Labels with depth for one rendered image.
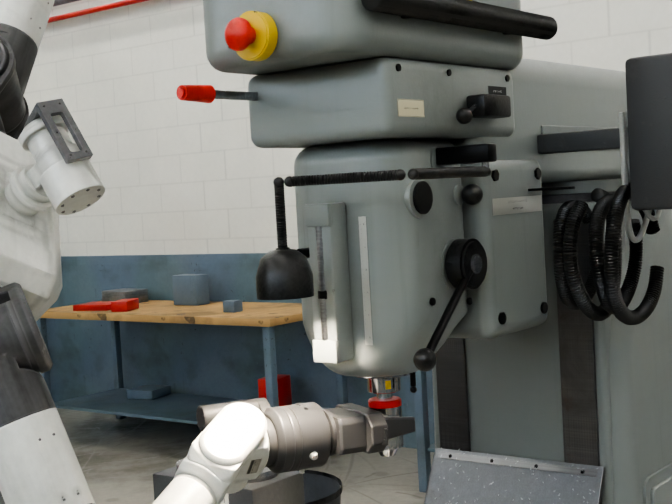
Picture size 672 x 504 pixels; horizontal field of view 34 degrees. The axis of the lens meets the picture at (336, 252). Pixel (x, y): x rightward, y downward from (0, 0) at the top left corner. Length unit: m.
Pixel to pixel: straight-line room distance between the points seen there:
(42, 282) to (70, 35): 7.35
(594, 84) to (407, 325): 0.66
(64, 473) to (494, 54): 0.82
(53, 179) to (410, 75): 0.46
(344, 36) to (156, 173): 6.69
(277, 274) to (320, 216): 0.13
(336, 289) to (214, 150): 6.16
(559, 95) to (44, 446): 0.99
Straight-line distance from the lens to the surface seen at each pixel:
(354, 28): 1.33
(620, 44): 5.96
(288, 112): 1.47
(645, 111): 1.57
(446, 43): 1.49
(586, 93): 1.90
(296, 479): 1.75
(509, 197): 1.62
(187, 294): 7.36
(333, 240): 1.43
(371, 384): 1.55
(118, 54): 8.29
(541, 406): 1.87
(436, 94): 1.47
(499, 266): 1.59
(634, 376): 1.86
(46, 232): 1.45
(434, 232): 1.49
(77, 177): 1.37
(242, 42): 1.34
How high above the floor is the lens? 1.56
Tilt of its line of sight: 3 degrees down
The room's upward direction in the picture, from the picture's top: 3 degrees counter-clockwise
